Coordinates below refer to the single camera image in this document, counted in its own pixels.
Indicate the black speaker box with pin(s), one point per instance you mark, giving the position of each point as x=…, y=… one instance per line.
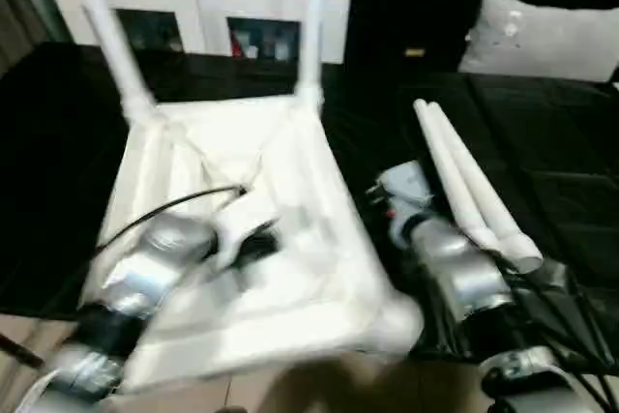
x=411, y=7

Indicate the white plastic table leg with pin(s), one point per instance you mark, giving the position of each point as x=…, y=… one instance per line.
x=116, y=45
x=312, y=21
x=483, y=190
x=445, y=156

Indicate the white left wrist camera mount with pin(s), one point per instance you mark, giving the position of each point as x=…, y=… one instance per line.
x=232, y=234

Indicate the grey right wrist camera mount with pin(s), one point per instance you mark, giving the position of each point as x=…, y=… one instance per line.
x=406, y=181

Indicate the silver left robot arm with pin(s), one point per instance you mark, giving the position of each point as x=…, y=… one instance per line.
x=145, y=277

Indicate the white plastic table top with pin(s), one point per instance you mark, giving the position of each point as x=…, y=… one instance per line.
x=290, y=287

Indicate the grey cushion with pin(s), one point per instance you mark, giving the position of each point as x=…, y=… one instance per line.
x=541, y=40

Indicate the black table support leg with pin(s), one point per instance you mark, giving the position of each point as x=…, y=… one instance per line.
x=19, y=350

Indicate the white glass-door cabinet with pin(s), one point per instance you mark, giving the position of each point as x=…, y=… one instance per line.
x=217, y=2

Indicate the black work mat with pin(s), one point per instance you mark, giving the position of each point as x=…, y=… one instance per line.
x=532, y=142

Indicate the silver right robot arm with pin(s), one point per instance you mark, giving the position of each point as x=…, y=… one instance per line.
x=459, y=263

